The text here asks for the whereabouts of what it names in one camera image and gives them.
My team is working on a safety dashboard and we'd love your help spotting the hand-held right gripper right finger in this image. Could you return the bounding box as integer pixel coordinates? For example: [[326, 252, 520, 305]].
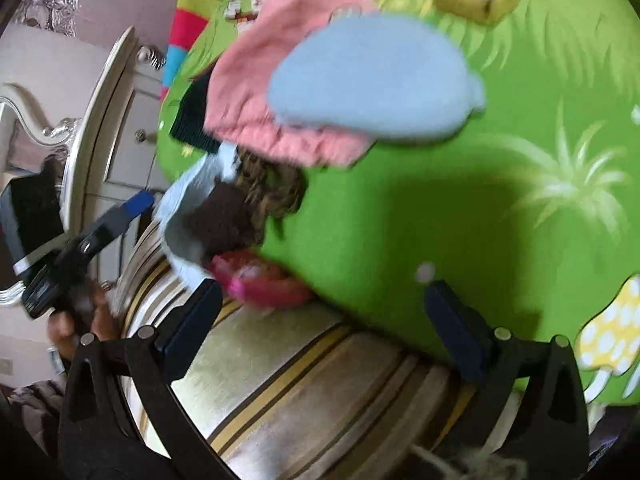
[[424, 280, 592, 480]]

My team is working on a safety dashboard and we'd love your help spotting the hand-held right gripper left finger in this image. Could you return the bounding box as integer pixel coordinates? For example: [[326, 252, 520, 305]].
[[56, 279, 236, 480]]

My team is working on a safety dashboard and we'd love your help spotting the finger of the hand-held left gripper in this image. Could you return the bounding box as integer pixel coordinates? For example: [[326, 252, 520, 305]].
[[102, 191, 156, 236]]

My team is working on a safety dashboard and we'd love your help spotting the light blue fuzzy cloth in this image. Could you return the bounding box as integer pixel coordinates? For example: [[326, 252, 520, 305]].
[[267, 14, 487, 145]]

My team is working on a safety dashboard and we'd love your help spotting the person's left hand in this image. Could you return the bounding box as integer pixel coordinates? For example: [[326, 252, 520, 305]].
[[47, 284, 121, 361]]

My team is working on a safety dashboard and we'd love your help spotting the pale blue cloth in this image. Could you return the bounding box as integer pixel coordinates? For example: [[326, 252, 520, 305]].
[[152, 142, 238, 291]]

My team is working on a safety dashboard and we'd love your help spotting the magenta pink cloth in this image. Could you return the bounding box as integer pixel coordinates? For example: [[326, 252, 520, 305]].
[[207, 250, 313, 308]]

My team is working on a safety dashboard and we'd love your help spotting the dark brown cloth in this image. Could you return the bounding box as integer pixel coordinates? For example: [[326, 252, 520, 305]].
[[182, 182, 263, 261]]

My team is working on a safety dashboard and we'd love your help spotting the white ornate nightstand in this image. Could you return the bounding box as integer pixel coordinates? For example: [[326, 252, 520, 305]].
[[60, 25, 171, 281]]

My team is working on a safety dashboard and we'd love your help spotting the dark green knit cloth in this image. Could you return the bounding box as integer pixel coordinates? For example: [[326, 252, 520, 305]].
[[169, 72, 221, 153]]

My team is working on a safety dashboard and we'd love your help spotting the green cartoon printed blanket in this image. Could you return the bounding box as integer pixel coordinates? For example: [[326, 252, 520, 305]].
[[155, 0, 640, 406]]

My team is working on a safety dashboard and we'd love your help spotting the gold striped mattress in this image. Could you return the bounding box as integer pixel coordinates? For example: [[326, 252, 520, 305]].
[[107, 220, 526, 480]]

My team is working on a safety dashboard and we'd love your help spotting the leopard print cloth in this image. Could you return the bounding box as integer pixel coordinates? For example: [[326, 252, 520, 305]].
[[235, 147, 308, 226]]

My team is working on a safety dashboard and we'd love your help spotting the ornate silver framed mirror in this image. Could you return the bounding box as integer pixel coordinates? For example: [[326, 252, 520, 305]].
[[0, 82, 81, 306]]

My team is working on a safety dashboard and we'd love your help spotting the white frayed cord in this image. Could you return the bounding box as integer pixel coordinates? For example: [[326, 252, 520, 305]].
[[415, 444, 528, 480]]

